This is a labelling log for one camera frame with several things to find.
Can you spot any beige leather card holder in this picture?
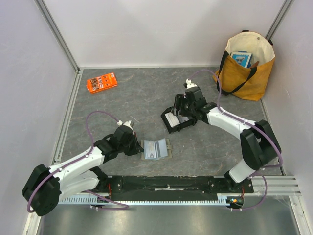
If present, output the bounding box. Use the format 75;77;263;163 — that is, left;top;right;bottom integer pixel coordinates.
140;139;173;161

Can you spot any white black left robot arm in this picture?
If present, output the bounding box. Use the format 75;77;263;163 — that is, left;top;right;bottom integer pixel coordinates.
22;122;143;216

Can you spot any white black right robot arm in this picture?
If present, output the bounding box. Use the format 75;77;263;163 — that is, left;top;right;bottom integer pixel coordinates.
171;87;281;193

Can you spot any black card tray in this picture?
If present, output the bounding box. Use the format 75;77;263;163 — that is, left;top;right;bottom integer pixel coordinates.
160;107;198;134

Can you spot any white card stack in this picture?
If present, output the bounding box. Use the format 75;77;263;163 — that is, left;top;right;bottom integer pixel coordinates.
165;112;180;128

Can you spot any orange card box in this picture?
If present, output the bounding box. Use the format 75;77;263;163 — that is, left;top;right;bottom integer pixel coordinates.
86;72;118;94

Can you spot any yellow canvas tote bag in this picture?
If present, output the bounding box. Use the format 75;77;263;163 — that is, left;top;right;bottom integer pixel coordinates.
214;30;275;101

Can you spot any blue book in bag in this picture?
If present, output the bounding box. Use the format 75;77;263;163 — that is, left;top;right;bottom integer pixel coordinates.
230;51;253;68

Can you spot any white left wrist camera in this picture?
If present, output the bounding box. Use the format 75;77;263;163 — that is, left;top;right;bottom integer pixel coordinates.
117;120;134;131

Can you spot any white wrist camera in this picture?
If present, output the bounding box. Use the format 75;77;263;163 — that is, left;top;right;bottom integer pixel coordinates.
117;120;134;131
183;78;198;90

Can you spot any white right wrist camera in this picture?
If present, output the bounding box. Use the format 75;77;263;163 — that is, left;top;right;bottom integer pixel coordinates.
183;78;198;90

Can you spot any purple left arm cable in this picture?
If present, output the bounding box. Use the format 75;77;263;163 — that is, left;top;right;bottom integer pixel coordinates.
26;111;130;212

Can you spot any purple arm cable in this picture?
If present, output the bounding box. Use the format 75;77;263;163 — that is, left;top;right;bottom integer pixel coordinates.
189;69;284;211
26;111;130;212

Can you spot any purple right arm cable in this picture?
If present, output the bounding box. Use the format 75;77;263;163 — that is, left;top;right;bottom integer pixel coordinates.
189;69;284;211

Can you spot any light blue cable duct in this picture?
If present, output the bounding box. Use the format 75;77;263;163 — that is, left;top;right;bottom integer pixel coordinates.
60;191;229;206

